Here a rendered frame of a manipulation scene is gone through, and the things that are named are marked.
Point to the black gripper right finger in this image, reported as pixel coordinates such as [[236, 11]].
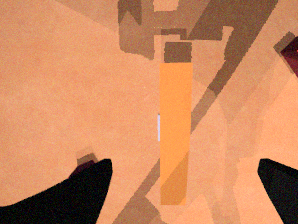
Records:
[[281, 185]]

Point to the red rectangular block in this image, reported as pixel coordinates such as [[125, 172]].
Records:
[[290, 52]]

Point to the orange bar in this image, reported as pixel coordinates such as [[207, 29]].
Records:
[[175, 119]]

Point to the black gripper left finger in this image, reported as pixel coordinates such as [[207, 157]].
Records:
[[77, 200]]

